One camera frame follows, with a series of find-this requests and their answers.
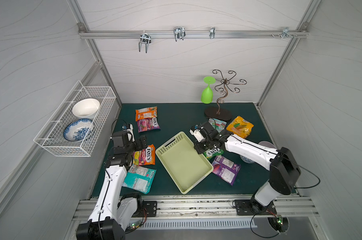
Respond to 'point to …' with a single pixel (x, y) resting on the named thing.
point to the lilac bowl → (267, 143)
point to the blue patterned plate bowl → (78, 129)
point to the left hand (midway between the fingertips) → (137, 138)
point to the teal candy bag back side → (139, 178)
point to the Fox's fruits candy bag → (145, 157)
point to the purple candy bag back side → (225, 169)
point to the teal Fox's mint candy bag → (218, 125)
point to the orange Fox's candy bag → (146, 113)
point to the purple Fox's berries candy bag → (148, 124)
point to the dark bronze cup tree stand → (217, 113)
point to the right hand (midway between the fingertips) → (195, 145)
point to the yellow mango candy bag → (240, 127)
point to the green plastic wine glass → (206, 96)
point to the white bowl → (86, 108)
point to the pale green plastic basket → (186, 167)
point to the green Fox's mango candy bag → (213, 152)
